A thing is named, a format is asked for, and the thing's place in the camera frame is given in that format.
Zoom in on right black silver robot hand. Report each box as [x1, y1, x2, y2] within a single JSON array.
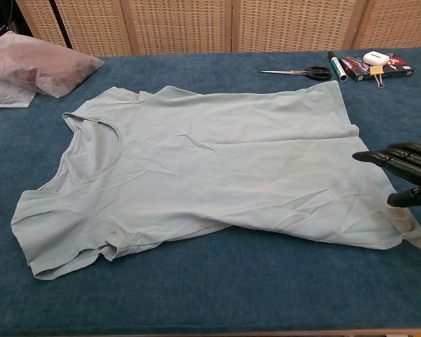
[[352, 141, 421, 256]]

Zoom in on light green t-shirt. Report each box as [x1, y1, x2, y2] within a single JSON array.
[[10, 79, 421, 282]]

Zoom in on frosted bag with red garment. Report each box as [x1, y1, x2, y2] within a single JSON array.
[[0, 30, 105, 98]]

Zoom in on dark flat card box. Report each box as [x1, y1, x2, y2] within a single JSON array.
[[338, 53, 415, 82]]

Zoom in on yellow binder clip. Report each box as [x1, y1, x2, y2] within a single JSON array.
[[368, 65, 387, 88]]

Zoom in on white earbud case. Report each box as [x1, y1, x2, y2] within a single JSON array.
[[362, 51, 388, 66]]

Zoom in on green white marker pen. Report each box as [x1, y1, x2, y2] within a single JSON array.
[[328, 51, 349, 83]]

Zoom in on blue carpet table cover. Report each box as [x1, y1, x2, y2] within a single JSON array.
[[0, 46, 421, 334]]

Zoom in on woven wooden folding screen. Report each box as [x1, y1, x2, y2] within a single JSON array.
[[15, 0, 421, 57]]

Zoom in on black-handled scissors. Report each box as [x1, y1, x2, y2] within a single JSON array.
[[259, 65, 333, 82]]

